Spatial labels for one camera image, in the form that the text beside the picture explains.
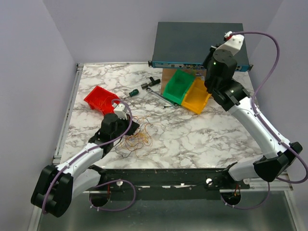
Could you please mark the wooden board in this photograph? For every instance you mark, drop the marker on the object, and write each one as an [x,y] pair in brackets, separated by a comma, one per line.
[167,74]

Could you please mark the yellow plastic bin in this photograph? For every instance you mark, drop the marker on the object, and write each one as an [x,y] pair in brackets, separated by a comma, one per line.
[196,97]

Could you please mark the black T-handle tool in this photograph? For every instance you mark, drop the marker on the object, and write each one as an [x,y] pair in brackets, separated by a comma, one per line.
[153,82]

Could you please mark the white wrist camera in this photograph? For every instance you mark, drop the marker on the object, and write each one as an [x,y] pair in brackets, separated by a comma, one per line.
[121,111]
[233,43]

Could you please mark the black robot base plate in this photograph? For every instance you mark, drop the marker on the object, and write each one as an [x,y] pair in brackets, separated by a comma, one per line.
[167,184]

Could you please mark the green handled screwdriver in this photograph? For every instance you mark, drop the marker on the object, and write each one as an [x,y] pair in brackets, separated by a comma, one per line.
[133,93]

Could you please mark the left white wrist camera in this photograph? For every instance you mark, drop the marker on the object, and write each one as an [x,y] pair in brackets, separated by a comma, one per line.
[121,111]

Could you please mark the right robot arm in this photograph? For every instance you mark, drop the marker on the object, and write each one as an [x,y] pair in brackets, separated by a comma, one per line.
[278,152]

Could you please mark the green plastic bin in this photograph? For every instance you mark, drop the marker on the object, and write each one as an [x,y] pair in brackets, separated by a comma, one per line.
[177,86]

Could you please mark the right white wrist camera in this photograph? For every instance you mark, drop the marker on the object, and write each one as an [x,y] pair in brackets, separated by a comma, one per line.
[233,43]

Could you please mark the aluminium frame rail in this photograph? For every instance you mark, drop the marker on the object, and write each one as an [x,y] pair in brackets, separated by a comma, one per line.
[268,210]

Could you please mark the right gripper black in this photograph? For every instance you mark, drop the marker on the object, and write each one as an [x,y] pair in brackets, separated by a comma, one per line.
[211,50]

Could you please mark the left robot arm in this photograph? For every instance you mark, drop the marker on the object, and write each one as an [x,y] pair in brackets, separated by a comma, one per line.
[58,185]

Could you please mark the blue network switch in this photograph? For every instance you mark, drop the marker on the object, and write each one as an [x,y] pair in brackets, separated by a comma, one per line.
[185,45]

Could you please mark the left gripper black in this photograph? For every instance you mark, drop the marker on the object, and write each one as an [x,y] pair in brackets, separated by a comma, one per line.
[133,127]

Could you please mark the red plastic bin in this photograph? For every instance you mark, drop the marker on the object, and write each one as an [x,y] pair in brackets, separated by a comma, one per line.
[100,99]

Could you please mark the silver ratchet wrench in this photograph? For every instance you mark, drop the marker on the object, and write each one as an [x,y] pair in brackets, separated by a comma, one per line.
[172,104]

